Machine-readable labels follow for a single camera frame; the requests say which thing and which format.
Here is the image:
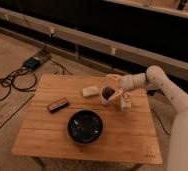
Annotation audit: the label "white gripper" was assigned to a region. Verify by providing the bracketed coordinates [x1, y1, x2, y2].
[106, 74, 134, 101]

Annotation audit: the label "black bowl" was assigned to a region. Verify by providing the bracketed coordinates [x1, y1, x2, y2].
[67, 110, 103, 144]

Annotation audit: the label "white ceramic cup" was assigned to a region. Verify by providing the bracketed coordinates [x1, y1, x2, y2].
[100, 86, 116, 105]

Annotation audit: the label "red pepper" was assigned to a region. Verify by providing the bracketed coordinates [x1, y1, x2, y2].
[104, 87, 114, 94]

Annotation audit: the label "black cables at right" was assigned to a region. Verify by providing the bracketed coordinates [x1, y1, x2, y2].
[150, 108, 172, 137]

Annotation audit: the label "white milk carton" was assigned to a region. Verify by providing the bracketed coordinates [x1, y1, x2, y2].
[120, 92, 131, 111]

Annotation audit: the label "brown chocolate bar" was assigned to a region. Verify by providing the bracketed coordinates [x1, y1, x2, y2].
[47, 97, 69, 113]

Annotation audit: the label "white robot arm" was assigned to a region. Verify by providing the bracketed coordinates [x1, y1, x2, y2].
[107, 65, 188, 171]

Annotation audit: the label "wooden table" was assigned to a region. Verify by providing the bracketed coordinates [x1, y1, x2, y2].
[12, 75, 162, 164]

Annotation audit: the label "black power strip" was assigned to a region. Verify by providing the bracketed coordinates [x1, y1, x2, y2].
[23, 50, 51, 71]

